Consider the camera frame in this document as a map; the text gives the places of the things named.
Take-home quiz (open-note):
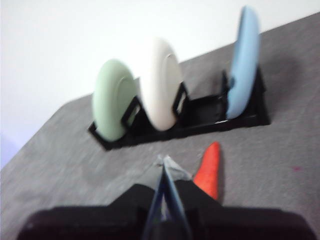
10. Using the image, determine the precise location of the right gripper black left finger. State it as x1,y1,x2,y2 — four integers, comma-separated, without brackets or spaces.
16,166,165,240

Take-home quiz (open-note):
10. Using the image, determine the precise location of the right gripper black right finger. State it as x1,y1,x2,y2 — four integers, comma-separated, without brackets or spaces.
162,166,320,240

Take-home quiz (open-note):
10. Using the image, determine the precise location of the orange carrot with green leaves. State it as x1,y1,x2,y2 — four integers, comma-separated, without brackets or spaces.
192,141,221,201

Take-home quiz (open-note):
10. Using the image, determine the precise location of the green plate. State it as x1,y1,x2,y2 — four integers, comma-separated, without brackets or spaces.
91,58,138,140

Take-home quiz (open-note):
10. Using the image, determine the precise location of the black plate rack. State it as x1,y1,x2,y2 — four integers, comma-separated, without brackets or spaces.
87,67,271,151

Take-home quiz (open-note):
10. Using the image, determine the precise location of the white plate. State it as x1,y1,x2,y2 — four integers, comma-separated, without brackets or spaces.
138,37,183,131

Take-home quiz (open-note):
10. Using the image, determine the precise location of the blue plate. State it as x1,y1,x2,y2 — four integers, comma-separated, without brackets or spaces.
226,5,261,119

